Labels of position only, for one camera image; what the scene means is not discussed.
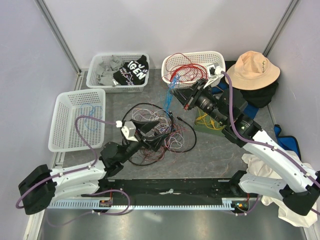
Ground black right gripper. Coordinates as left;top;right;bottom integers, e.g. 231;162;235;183
170;77;228;125

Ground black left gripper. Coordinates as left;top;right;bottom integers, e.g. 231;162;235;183
119;119;170;164

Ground blue cable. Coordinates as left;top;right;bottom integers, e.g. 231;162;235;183
163;72;182;116
80;102;104;132

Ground red wire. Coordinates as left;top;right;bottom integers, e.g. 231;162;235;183
162;52;208;85

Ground yellow ethernet cable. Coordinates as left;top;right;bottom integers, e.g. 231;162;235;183
196;113;225;131

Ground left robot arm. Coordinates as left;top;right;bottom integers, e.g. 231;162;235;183
15;120;171;215

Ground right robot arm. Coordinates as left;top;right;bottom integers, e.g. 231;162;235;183
170;79;320;216

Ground white oval perforated basket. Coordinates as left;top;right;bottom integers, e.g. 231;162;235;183
161;51;226;88

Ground green rectangular tray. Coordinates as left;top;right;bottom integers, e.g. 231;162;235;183
194;108;224;137

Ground black printed t-shirt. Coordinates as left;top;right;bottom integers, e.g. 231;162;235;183
113;55;149;86

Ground beige bucket hat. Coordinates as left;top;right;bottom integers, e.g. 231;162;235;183
226;50;281;91

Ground grey cloth in basket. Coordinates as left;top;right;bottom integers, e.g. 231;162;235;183
96;55;125;86

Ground white rectangular basket back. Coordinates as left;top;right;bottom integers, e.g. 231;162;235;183
86;53;150;93

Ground white rectangular basket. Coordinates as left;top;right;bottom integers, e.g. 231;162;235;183
86;53;150;93
48;88;106;152

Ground black garment under hat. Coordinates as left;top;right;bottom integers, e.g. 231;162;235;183
219;60;279;108

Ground white rectangular basket left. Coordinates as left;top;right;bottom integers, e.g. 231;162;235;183
48;88;106;152

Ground white cloth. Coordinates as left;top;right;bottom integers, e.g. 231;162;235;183
241;149;317;228

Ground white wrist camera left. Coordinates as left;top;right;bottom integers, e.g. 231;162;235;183
115;120;138;142

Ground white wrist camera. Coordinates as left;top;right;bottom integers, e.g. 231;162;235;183
115;120;138;142
203;63;225;89

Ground white wire in pile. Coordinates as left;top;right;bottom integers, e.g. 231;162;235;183
131;107;185;151

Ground brown wire in pile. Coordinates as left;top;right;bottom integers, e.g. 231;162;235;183
129;112;186;163

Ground red cable in basket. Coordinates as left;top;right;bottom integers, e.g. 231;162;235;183
169;63;208;83

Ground thick black cable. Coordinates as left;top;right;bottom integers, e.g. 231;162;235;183
121;102;198;167

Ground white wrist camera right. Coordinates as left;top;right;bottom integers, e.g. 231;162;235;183
203;63;225;89

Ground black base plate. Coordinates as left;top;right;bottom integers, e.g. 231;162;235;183
97;178;257;200

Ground blue cable in basket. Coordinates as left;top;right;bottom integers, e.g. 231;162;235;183
80;102;104;132

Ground slotted cable duct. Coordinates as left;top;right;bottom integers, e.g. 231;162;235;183
47;195;241;211

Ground blue cloth at wall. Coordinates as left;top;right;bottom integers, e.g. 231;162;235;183
273;124;302;160

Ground aluminium corner post left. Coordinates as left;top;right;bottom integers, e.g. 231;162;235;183
34;0;82;74

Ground aluminium corner post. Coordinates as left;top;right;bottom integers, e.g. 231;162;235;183
34;0;82;74
262;0;301;57

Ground aluminium corner post right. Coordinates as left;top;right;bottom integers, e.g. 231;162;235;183
262;0;301;57

